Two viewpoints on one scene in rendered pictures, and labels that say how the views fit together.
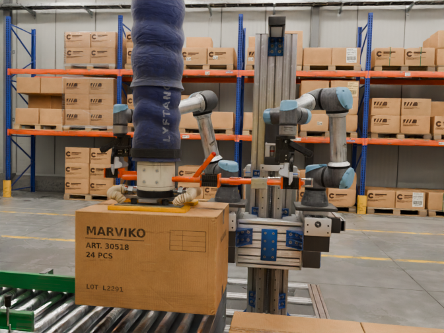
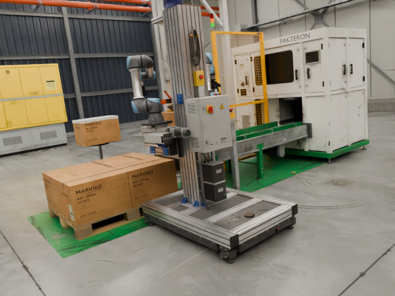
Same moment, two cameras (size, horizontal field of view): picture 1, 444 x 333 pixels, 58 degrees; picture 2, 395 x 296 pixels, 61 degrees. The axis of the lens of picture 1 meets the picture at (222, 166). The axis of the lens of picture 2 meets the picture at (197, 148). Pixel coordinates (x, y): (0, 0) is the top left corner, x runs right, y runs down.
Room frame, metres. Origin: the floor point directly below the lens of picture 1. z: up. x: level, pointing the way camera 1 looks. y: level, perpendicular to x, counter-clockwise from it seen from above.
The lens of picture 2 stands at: (4.77, -2.56, 1.31)
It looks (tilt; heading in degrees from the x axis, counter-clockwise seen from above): 10 degrees down; 134
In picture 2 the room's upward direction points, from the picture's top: 6 degrees counter-clockwise
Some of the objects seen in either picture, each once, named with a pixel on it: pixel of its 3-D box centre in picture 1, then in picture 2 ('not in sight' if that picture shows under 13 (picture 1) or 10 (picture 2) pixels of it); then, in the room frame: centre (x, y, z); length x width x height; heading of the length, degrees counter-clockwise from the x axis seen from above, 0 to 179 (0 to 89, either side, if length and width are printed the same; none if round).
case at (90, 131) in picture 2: not in sight; (97, 130); (-0.09, 0.16, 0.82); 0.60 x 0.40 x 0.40; 81
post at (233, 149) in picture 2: not in sight; (234, 154); (2.35, 0.52, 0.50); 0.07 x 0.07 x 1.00; 82
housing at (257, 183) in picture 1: (259, 183); not in sight; (1.77, -0.17, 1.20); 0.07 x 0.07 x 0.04; 83
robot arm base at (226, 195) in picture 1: (227, 192); not in sight; (2.33, -0.04, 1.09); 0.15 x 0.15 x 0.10
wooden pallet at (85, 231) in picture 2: not in sight; (113, 204); (1.38, -0.60, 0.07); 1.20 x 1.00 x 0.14; 82
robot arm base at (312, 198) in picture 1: (314, 195); (155, 116); (2.27, -0.53, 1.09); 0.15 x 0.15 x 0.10
